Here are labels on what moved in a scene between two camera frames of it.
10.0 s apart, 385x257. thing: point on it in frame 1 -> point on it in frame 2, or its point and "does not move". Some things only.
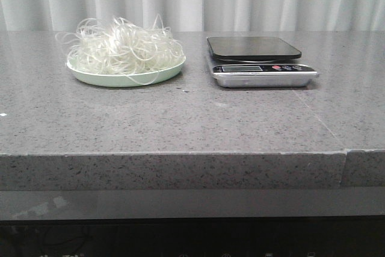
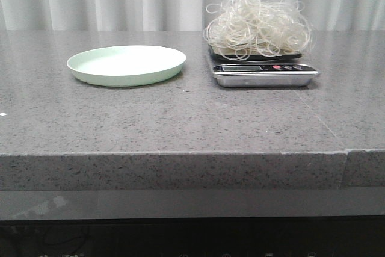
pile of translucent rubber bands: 116,46 -> 245,25
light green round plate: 108,74 does not move
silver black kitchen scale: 258,62 does not move
